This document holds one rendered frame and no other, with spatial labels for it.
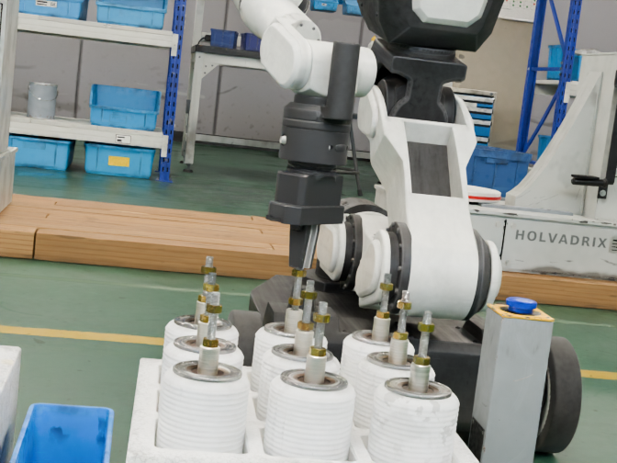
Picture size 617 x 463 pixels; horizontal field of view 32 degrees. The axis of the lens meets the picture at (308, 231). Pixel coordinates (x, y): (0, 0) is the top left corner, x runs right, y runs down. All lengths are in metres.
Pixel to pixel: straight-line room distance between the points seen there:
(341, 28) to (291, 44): 8.37
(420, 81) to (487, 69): 5.87
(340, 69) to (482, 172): 4.50
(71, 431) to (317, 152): 0.50
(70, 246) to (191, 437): 2.06
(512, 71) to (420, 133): 5.96
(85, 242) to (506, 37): 5.01
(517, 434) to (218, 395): 0.46
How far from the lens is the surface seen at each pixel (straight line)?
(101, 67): 9.58
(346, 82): 1.34
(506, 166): 5.87
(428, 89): 1.85
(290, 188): 1.37
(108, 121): 5.90
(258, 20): 1.51
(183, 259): 3.19
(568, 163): 3.66
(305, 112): 1.36
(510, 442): 1.46
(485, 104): 6.88
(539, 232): 3.47
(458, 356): 1.78
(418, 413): 1.19
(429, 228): 1.65
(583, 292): 3.48
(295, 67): 1.35
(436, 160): 1.81
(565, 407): 1.84
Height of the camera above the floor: 0.57
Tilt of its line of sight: 7 degrees down
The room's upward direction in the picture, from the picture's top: 7 degrees clockwise
